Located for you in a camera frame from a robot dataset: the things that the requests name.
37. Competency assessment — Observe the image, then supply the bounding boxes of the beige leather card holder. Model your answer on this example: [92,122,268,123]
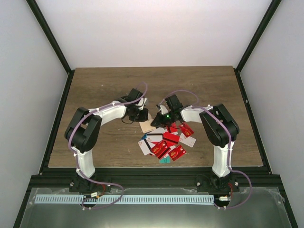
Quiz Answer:
[139,114,156,133]

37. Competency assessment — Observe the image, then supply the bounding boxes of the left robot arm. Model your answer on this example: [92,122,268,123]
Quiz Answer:
[64,87,148,192]

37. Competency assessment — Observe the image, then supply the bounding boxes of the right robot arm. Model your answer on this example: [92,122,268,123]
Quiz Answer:
[151,95,240,191]

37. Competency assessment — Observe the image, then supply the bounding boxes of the white black red card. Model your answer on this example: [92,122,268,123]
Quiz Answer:
[142,128,167,142]

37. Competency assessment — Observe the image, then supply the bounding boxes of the red vip card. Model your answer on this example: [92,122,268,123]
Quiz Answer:
[151,140,170,160]
[178,123,194,138]

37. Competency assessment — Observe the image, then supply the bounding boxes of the red gold card middle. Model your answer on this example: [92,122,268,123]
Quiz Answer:
[168,145,187,161]

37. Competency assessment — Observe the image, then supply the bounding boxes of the teal card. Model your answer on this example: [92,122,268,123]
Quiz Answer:
[159,155,171,164]

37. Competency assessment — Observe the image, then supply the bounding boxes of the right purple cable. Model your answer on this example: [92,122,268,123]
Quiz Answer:
[159,90,252,209]

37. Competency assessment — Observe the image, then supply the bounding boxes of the light blue slotted cable duct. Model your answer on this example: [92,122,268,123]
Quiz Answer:
[34,194,214,205]

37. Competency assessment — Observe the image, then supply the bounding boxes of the black aluminium frame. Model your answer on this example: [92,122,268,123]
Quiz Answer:
[14,0,298,228]

